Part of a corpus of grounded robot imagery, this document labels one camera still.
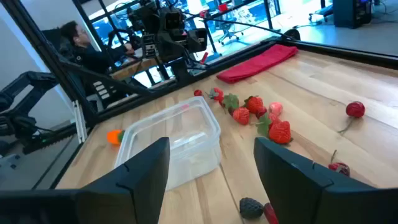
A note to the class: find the person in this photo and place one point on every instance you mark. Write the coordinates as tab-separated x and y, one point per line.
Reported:
90	57

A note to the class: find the clear plastic tupperware container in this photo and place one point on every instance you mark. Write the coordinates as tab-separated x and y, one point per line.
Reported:
186	137

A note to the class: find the black metal table frame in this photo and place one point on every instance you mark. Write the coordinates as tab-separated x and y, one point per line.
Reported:
46	56

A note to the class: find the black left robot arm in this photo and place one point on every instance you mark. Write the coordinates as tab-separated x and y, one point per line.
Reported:
146	18

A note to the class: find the pink toy fruit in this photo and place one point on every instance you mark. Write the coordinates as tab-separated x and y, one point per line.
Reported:
275	108

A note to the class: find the black computer tower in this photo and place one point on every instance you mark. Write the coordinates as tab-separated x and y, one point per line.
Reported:
351	14

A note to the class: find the red folded cloth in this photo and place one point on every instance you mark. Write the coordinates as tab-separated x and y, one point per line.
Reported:
258	63

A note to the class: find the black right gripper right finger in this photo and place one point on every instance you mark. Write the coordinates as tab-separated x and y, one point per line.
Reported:
311	196

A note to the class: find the black toy blackberry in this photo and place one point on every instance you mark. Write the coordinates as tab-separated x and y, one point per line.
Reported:
251	208

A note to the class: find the orange toy carrot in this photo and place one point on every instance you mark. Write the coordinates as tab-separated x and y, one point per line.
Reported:
113	137

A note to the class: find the black neighbouring robot arm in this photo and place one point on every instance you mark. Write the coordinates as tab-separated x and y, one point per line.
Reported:
18	121

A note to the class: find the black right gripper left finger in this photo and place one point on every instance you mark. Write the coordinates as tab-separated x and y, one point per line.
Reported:
124	193

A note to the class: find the office chair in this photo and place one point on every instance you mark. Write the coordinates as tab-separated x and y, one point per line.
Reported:
229	31

